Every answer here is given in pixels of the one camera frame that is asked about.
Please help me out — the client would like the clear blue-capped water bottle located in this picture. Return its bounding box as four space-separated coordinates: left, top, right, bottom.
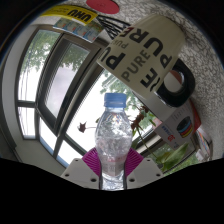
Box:
94 92 134 191

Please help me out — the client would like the flat round red coaster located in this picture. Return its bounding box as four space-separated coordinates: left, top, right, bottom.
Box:
85 0 120 15

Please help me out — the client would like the long yellow box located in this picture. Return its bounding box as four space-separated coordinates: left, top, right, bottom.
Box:
39 4 99 25

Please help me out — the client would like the blue and green carton pack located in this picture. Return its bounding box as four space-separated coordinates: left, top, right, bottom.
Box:
53 18 104 44

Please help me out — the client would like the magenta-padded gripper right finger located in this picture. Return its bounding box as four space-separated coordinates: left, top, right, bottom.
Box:
123 147 164 190

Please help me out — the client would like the white and red cardboard box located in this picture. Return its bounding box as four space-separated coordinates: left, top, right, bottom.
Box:
153 99 202 149

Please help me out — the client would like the flat colourful box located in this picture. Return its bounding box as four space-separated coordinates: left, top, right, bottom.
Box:
194 128 214 162

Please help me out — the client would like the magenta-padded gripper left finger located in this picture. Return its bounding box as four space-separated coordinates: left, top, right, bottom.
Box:
60 147 101 190

